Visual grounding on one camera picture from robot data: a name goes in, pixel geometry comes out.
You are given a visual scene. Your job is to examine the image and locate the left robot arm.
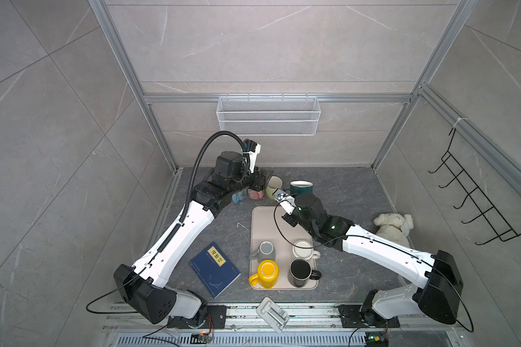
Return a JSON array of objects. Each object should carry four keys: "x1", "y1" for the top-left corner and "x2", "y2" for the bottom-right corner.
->
[{"x1": 114, "y1": 131, "x2": 269, "y2": 327}]

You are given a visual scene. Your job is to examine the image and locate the grey mug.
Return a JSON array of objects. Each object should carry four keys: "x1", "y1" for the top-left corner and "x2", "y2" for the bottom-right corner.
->
[{"x1": 249, "y1": 241, "x2": 276, "y2": 263}]

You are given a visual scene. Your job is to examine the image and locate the white mug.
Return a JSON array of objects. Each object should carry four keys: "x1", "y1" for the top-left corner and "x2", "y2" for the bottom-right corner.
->
[{"x1": 292, "y1": 240, "x2": 321, "y2": 260}]

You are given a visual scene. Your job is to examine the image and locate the pink cartoon mug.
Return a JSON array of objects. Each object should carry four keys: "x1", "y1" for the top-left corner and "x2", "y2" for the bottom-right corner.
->
[{"x1": 248, "y1": 189, "x2": 264, "y2": 200}]

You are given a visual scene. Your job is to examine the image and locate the dark green mug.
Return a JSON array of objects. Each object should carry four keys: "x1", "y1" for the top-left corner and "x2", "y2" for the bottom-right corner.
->
[{"x1": 289, "y1": 181, "x2": 313, "y2": 196}]

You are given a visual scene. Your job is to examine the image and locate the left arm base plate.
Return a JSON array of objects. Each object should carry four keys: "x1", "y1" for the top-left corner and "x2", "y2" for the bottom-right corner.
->
[{"x1": 168, "y1": 305, "x2": 227, "y2": 329}]

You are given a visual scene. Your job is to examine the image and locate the white wire mesh basket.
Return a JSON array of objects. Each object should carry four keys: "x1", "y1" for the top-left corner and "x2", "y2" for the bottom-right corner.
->
[{"x1": 217, "y1": 97, "x2": 321, "y2": 136}]

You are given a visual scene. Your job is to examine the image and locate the beige serving tray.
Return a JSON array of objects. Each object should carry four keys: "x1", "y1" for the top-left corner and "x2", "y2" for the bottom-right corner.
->
[{"x1": 250, "y1": 206, "x2": 319, "y2": 291}]

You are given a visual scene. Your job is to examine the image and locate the light green mug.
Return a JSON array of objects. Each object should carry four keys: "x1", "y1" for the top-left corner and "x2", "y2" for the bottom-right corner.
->
[{"x1": 265, "y1": 176, "x2": 283, "y2": 200}]

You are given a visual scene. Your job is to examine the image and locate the blue hardcover book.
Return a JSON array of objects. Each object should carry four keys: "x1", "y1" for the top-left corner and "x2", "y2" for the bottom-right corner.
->
[{"x1": 188, "y1": 242, "x2": 241, "y2": 299}]

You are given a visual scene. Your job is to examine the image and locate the white plastic bracket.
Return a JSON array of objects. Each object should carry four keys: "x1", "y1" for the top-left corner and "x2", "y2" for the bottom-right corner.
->
[{"x1": 256, "y1": 297, "x2": 289, "y2": 333}]

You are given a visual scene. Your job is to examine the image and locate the black wire hook rack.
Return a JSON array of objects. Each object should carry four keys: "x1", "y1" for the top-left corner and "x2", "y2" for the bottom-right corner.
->
[{"x1": 428, "y1": 129, "x2": 521, "y2": 246}]

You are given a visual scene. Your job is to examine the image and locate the blue mug yellow inside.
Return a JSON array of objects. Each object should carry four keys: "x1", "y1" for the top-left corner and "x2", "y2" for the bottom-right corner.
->
[{"x1": 232, "y1": 189, "x2": 248, "y2": 205}]

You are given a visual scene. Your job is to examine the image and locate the black mug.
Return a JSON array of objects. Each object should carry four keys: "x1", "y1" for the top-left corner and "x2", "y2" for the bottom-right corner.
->
[{"x1": 288, "y1": 258, "x2": 322, "y2": 288}]

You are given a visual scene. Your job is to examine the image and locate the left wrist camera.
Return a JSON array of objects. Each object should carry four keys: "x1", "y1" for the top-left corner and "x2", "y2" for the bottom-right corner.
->
[{"x1": 243, "y1": 139, "x2": 261, "y2": 174}]

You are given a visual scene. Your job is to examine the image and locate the white plush toy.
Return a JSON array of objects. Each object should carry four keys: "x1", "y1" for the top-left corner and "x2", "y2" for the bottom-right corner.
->
[{"x1": 373, "y1": 213, "x2": 414, "y2": 247}]

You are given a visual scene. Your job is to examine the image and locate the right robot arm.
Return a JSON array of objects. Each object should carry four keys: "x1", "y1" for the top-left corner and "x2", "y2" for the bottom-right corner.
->
[{"x1": 273, "y1": 189, "x2": 466, "y2": 326}]

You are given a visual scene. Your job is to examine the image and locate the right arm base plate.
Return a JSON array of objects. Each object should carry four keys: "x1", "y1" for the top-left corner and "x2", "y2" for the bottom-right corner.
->
[{"x1": 337, "y1": 304, "x2": 400, "y2": 328}]

